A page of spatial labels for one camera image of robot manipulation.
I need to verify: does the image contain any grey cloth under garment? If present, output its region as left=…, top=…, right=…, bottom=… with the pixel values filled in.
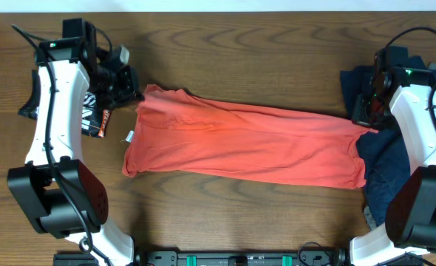
left=363, top=205, right=377, bottom=231

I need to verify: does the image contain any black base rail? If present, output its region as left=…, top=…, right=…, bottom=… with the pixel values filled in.
left=53, top=250, right=424, bottom=266

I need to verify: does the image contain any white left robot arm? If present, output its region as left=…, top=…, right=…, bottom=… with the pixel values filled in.
left=7, top=18, right=143, bottom=265

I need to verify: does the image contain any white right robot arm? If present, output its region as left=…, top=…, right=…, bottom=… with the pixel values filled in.
left=349, top=46, right=436, bottom=265

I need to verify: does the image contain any black printed folded shirt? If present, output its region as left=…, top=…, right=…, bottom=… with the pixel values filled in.
left=18, top=70, right=112, bottom=138

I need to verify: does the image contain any navy blue garment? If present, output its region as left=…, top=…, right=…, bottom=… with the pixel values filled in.
left=339, top=55, right=436, bottom=227

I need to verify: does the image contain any orange t-shirt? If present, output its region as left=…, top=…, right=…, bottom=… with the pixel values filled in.
left=123, top=85, right=367, bottom=189

